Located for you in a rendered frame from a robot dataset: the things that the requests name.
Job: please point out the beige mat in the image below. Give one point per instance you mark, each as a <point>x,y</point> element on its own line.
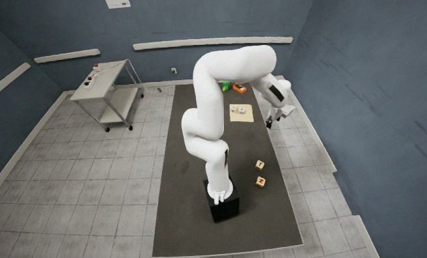
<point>246,117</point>

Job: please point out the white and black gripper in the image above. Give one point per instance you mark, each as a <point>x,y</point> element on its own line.
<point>273,114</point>

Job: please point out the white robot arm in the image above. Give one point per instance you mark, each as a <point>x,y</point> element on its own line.
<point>203,126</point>

